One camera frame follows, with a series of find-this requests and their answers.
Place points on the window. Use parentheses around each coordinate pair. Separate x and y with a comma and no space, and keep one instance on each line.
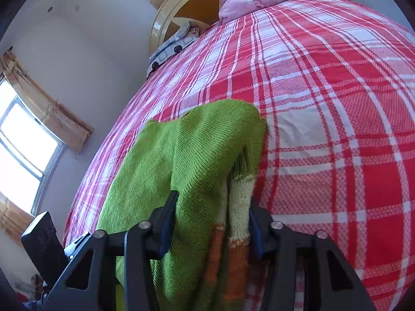
(19,142)

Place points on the short yellow floral curtain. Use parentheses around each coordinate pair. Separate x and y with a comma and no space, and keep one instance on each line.
(48,110)

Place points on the green orange striped knit sweater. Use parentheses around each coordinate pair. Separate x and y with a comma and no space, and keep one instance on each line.
(194,142)

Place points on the cream wooden headboard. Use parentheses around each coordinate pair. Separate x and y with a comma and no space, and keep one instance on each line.
(162,22)

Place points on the long yellow floral curtain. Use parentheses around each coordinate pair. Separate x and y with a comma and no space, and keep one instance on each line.
(13,217)

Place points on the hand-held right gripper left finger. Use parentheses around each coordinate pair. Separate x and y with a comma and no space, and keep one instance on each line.
(167,230)

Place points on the grey patterned pillow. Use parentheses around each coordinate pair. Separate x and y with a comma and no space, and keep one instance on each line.
(171,47)

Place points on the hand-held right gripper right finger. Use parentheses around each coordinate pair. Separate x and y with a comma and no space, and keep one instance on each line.
(256,236)

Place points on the red white plaid blanket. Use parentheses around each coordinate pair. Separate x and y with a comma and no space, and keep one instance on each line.
(324,103)

